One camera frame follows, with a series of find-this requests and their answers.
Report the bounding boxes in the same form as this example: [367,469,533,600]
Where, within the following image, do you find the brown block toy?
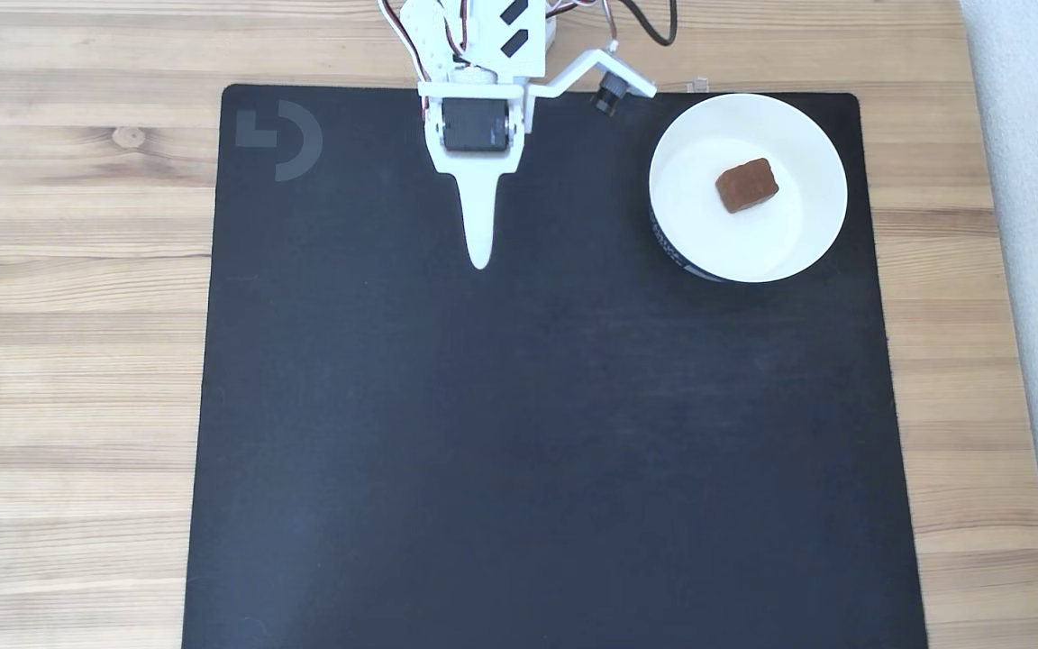
[715,157,780,215]

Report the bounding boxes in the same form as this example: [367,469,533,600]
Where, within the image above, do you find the white round plate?
[648,93,850,285]

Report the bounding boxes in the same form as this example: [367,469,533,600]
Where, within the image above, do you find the black mouse mat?
[181,84,930,649]

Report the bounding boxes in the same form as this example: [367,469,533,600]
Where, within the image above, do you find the red white servo wire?
[544,0,621,51]
[377,0,475,69]

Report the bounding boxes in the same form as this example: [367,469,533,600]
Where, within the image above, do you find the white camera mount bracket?
[417,49,659,100]

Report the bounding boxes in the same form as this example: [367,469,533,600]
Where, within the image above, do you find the small camera module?
[592,76,630,116]

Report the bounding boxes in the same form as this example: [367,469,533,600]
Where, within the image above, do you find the black camera cable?
[616,0,678,49]

